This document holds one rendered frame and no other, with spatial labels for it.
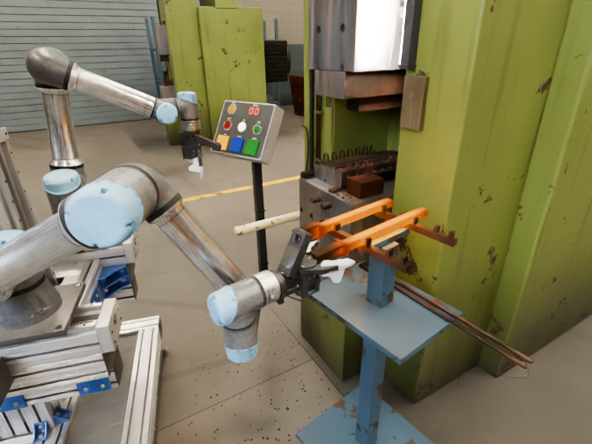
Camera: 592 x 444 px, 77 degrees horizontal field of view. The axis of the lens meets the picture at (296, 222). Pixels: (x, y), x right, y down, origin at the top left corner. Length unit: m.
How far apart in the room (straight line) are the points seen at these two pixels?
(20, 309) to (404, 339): 1.00
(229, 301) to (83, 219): 0.31
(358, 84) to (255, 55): 4.93
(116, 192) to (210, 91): 5.51
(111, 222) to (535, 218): 1.48
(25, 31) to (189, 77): 3.84
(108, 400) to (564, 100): 1.99
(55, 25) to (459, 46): 8.43
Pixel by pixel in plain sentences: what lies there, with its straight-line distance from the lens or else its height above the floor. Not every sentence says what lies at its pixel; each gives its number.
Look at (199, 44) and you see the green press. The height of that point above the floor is 1.50.
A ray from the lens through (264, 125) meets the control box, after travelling 1.86.
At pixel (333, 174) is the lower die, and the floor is 0.97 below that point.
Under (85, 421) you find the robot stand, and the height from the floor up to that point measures 0.21.
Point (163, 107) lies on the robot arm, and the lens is 1.48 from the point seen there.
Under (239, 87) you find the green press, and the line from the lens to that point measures 6.28.
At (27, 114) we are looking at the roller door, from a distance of 9.26.
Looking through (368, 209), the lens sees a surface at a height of 0.98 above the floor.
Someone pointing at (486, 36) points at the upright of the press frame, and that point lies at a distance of 1.28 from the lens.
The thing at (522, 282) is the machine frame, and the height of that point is 0.55.
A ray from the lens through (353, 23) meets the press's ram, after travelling 1.41.
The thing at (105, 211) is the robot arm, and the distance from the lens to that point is 0.73.
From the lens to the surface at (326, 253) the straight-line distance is 0.93.
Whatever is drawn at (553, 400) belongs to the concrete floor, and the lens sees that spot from 2.17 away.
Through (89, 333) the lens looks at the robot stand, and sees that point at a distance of 1.19.
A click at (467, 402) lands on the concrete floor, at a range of 2.00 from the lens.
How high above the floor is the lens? 1.45
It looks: 25 degrees down
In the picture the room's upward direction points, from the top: 1 degrees counter-clockwise
